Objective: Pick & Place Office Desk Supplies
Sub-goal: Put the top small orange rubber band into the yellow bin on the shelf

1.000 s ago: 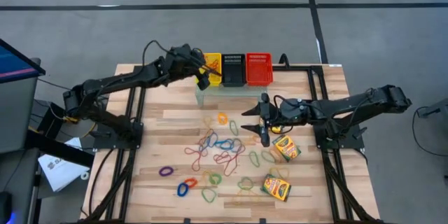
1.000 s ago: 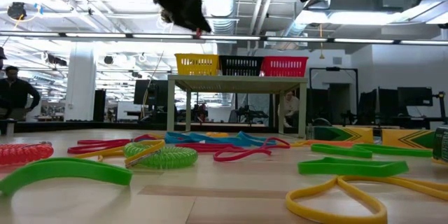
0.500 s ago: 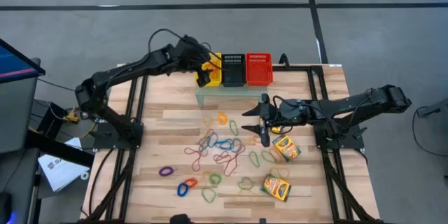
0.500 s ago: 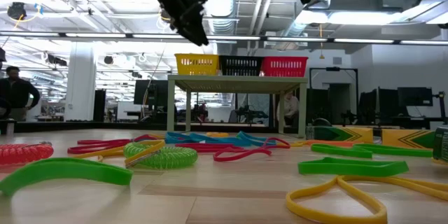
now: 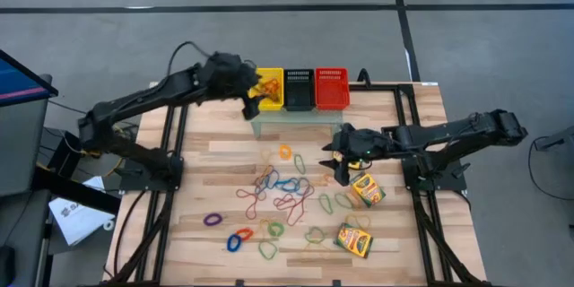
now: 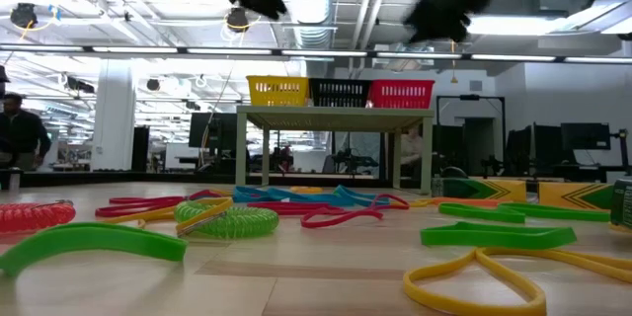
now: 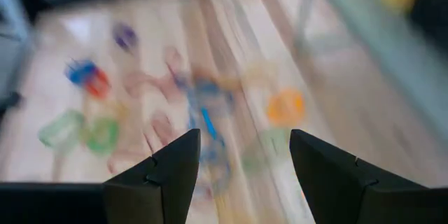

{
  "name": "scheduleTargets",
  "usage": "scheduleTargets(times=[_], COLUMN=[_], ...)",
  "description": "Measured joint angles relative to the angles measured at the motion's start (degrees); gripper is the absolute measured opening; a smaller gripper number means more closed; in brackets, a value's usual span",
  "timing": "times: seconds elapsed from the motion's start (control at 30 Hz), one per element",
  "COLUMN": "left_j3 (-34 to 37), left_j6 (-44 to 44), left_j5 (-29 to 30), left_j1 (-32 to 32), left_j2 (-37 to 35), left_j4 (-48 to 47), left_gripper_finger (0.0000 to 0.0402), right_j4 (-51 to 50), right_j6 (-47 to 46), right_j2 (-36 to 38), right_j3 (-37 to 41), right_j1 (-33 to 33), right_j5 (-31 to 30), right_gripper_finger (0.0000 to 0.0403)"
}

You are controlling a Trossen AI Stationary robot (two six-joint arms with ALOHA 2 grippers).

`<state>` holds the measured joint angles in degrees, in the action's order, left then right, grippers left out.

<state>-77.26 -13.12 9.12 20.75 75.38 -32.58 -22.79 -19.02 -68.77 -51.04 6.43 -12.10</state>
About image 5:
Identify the orange rubber band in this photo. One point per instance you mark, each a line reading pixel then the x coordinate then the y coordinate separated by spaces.
pixel 271 85
pixel 269 169

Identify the grey floor object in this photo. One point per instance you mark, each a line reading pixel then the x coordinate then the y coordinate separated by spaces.
pixel 556 140

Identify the black plastic basket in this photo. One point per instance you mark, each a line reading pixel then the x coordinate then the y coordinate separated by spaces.
pixel 299 94

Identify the black clamp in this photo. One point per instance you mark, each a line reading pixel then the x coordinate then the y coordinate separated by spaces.
pixel 364 77

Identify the white label sticker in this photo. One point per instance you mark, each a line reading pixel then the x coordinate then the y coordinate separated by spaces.
pixel 429 83

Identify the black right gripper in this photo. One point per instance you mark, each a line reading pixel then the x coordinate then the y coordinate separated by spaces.
pixel 363 143

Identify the red plastic basket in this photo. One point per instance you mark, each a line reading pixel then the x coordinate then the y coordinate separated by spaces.
pixel 332 92

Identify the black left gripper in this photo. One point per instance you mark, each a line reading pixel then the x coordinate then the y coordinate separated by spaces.
pixel 226 74

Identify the white paper sheet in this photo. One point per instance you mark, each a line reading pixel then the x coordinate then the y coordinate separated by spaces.
pixel 76 220

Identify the blue coil wristband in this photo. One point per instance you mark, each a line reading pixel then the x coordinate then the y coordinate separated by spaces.
pixel 228 243

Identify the grey cabinet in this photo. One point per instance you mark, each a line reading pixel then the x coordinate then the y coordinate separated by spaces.
pixel 22 143

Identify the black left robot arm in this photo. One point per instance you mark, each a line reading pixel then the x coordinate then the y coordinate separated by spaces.
pixel 134 98

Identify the pale green riser shelf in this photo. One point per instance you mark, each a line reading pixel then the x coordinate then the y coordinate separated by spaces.
pixel 296 117

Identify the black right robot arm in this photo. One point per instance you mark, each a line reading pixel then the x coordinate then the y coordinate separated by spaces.
pixel 448 134

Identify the black bar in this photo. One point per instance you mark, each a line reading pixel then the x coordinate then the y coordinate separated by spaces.
pixel 76 190

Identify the orange-red coil wristband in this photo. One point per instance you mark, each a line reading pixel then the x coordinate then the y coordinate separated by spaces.
pixel 239 233

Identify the red rubber band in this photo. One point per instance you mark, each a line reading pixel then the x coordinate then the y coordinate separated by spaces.
pixel 305 197
pixel 242 192
pixel 282 202

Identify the yellow-orange coil wristband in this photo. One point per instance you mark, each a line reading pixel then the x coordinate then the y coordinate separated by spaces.
pixel 280 151

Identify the black equipment box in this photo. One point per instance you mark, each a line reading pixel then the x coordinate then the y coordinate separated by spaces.
pixel 63 154

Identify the yellow rubber band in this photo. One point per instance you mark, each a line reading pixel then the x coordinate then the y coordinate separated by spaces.
pixel 314 249
pixel 359 215
pixel 262 223

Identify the purple coil wristband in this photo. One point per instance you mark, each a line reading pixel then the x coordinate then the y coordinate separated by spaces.
pixel 206 220

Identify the yellow plastic basket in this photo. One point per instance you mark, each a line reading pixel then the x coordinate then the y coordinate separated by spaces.
pixel 269 106

